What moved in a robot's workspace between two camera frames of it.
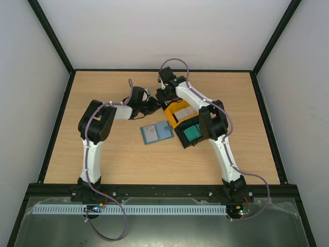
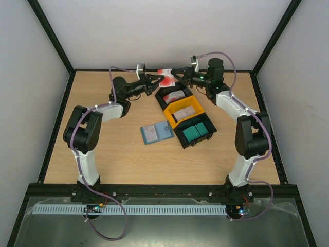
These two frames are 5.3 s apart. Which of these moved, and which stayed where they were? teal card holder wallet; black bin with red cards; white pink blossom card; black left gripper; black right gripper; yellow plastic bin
Moved: black left gripper; black right gripper
Stayed: yellow plastic bin; teal card holder wallet; white pink blossom card; black bin with red cards
